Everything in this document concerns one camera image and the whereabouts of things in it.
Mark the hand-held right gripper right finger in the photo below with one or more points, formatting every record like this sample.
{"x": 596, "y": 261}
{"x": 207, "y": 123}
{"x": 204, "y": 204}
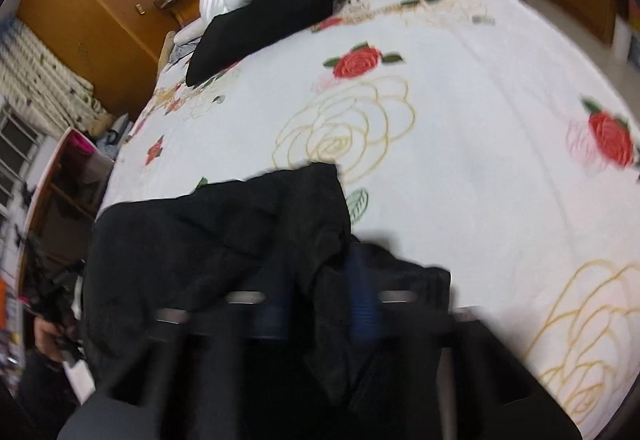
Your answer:
{"x": 362, "y": 300}

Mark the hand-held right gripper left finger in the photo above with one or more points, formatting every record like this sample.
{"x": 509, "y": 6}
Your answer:
{"x": 272, "y": 315}

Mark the black puffer jacket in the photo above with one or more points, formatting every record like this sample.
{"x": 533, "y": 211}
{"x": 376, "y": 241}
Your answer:
{"x": 200, "y": 240}

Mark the person's left hand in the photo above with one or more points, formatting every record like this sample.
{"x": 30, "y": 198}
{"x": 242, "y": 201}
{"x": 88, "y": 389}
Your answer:
{"x": 47, "y": 337}

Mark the window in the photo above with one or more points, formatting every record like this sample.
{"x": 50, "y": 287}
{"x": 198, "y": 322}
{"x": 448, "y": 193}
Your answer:
{"x": 17, "y": 155}

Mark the floral bed sheet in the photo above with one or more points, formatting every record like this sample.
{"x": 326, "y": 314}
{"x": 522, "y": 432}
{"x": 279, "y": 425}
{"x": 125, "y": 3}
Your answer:
{"x": 475, "y": 170}

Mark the patterned curtain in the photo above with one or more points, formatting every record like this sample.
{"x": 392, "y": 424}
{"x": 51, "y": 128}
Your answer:
{"x": 45, "y": 80}

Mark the tall wooden wardrobe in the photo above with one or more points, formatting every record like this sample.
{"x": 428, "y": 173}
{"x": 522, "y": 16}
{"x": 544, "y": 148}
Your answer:
{"x": 95, "y": 10}

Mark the black pillow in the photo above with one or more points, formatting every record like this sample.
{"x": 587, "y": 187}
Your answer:
{"x": 265, "y": 15}

